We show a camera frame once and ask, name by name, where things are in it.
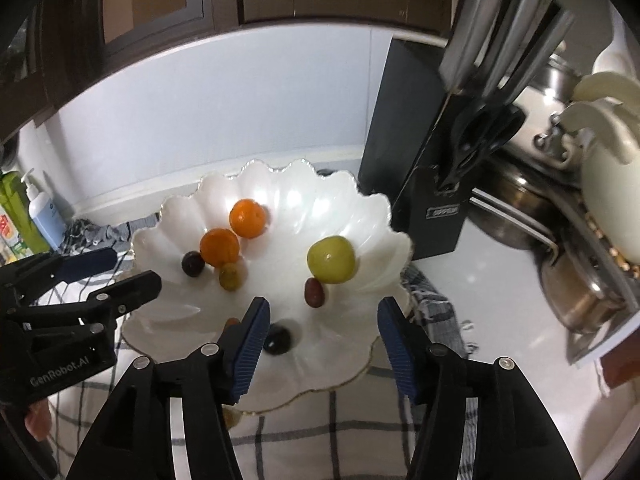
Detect green round fruit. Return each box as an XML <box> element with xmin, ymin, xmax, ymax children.
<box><xmin>306</xmin><ymin>236</ymin><xmax>357</xmax><ymax>284</ymax></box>

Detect dark brown window frame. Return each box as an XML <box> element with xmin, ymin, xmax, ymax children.
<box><xmin>0</xmin><ymin>0</ymin><xmax>477</xmax><ymax>147</ymax></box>

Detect black white checked cloth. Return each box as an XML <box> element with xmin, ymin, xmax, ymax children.
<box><xmin>47</xmin><ymin>170</ymin><xmax>477</xmax><ymax>480</ymax></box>

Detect white blue pump bottle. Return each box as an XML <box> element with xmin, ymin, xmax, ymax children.
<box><xmin>21</xmin><ymin>168</ymin><xmax>67</xmax><ymax>251</ymax></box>

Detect white scalloped bowl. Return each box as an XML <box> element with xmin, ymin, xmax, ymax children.
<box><xmin>120</xmin><ymin>159</ymin><xmax>414</xmax><ymax>414</ymax></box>

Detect white pot steel handle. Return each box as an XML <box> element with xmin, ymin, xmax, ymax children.
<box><xmin>514</xmin><ymin>91</ymin><xmax>587</xmax><ymax>172</ymax></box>

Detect green dish soap bottle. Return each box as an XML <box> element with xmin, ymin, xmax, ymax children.
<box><xmin>0</xmin><ymin>171</ymin><xmax>51</xmax><ymax>262</ymax></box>

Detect black kitchen scissors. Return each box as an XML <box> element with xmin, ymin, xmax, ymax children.
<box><xmin>436</xmin><ymin>101</ymin><xmax>527</xmax><ymax>195</ymax></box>

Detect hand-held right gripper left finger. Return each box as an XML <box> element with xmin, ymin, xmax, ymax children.
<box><xmin>65</xmin><ymin>296</ymin><xmax>273</xmax><ymax>480</ymax></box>

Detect dark purple grape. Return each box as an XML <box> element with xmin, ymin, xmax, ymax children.
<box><xmin>181</xmin><ymin>251</ymin><xmax>206</xmax><ymax>277</ymax></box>
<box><xmin>264</xmin><ymin>324</ymin><xmax>293</xmax><ymax>357</ymax></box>

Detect cream clay pot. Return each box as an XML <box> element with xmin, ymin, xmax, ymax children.
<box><xmin>556</xmin><ymin>71</ymin><xmax>640</xmax><ymax>257</ymax></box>

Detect red grape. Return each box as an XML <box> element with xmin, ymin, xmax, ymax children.
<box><xmin>304</xmin><ymin>277</ymin><xmax>326</xmax><ymax>309</ymax></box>

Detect black knife block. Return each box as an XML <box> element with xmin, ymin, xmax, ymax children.
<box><xmin>357</xmin><ymin>37</ymin><xmax>507</xmax><ymax>262</ymax></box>

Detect person's left hand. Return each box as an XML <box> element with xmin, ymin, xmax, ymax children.
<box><xmin>25</xmin><ymin>399</ymin><xmax>54</xmax><ymax>440</ymax></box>

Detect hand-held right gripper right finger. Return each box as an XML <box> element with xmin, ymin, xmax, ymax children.
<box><xmin>376</xmin><ymin>296</ymin><xmax>581</xmax><ymax>480</ymax></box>

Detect wide stainless steel pot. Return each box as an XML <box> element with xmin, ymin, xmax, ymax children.
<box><xmin>469</xmin><ymin>160</ymin><xmax>557</xmax><ymax>252</ymax></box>

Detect steel-handled knife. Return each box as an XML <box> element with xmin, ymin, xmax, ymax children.
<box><xmin>438</xmin><ymin>0</ymin><xmax>532</xmax><ymax>95</ymax></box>
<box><xmin>481</xmin><ymin>0</ymin><xmax>562</xmax><ymax>100</ymax></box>
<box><xmin>504</xmin><ymin>9</ymin><xmax>577</xmax><ymax>107</ymax></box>

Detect small stainless steel pot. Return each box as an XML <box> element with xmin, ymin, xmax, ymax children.
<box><xmin>539</xmin><ymin>249</ymin><xmax>627</xmax><ymax>335</ymax></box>

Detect stainless steel pots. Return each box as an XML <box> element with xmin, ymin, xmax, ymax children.
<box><xmin>469</xmin><ymin>154</ymin><xmax>640</xmax><ymax>367</ymax></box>

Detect orange tangerine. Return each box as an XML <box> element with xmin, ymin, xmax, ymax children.
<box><xmin>229</xmin><ymin>198</ymin><xmax>267</xmax><ymax>239</ymax></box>
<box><xmin>199</xmin><ymin>228</ymin><xmax>241</xmax><ymax>268</ymax></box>

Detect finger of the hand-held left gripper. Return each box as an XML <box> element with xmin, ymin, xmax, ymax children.
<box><xmin>0</xmin><ymin>247</ymin><xmax>119</xmax><ymax>312</ymax></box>
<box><xmin>10</xmin><ymin>270</ymin><xmax>164</xmax><ymax>335</ymax></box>

